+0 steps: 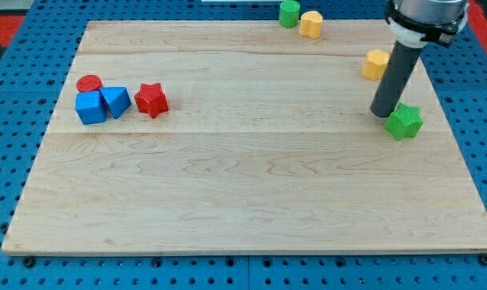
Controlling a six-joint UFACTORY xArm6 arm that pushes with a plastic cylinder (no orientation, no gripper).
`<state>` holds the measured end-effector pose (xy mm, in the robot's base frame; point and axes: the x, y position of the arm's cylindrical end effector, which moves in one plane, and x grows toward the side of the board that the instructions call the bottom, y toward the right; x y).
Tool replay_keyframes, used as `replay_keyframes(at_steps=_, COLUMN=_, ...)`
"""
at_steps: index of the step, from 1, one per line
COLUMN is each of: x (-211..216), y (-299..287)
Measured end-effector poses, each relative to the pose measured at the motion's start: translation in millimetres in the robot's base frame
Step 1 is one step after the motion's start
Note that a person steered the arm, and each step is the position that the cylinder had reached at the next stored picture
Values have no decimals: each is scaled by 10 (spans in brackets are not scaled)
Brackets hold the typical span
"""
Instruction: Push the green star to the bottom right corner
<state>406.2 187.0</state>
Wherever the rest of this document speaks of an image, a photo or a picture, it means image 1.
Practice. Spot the blue cube block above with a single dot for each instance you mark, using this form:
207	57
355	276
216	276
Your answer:
90	107

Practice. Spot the blue triangle block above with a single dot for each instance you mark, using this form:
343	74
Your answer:
117	100

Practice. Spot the red star block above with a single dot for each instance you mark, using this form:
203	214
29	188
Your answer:
151	99

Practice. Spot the yellow heart block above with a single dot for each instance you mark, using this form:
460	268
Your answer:
311	23

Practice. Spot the green cylinder block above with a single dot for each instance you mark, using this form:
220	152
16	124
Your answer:
289	13

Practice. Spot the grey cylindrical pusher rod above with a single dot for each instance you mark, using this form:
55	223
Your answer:
401	64

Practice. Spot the yellow hexagon block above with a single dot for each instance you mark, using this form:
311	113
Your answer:
375	64

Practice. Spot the red cylinder block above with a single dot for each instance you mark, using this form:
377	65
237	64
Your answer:
89	83

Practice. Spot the green star block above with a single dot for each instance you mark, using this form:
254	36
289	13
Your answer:
404	122

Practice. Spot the wooden board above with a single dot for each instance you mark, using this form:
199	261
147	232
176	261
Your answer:
268	148

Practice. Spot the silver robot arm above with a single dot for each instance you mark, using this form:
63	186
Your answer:
415	24

